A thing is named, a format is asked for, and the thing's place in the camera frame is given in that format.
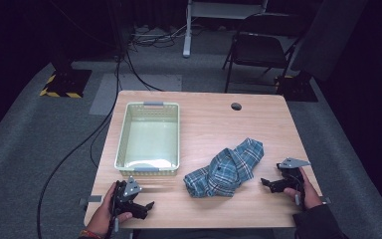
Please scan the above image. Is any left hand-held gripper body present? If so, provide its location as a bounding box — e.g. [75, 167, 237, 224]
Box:
[109, 176, 144, 233]

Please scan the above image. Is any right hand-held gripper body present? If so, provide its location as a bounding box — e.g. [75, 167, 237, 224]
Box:
[276, 156, 312, 207]

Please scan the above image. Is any blue plaid shirt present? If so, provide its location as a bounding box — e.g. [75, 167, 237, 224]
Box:
[183, 137, 266, 199]

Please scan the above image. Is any pale green plastic basket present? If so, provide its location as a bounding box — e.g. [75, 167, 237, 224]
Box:
[113, 102, 181, 176]

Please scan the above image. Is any person's right hand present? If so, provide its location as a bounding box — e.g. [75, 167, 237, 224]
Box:
[284, 166, 323, 210]

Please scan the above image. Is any person's left hand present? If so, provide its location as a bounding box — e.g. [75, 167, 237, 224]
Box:
[86, 181, 133, 236]

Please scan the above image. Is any black yellow striped stand base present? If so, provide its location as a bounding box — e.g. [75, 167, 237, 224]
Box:
[39, 59, 94, 100]

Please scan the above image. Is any black folding chair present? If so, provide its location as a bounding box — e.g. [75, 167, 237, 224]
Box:
[222, 12, 308, 94]

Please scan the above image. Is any grey padded panel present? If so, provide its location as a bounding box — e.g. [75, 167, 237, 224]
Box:
[289, 0, 370, 82]

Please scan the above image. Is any white metal stand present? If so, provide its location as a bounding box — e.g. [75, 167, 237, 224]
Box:
[181, 0, 270, 59]

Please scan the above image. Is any red braided bracelet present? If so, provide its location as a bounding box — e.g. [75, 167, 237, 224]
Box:
[78, 229, 104, 239]

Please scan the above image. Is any thin black cable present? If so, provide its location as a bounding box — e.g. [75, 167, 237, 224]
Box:
[90, 115, 114, 169]

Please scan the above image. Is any thick black cable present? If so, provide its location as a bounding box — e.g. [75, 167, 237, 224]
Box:
[36, 54, 122, 239]

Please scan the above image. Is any black curved cable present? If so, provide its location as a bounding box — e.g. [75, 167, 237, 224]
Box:
[124, 49, 164, 93]

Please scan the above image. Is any bundle of cables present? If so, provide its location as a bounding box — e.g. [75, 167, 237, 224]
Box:
[127, 23, 207, 49]

